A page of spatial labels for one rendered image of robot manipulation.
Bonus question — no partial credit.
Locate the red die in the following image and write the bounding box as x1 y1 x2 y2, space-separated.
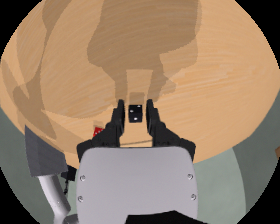
93 127 103 136

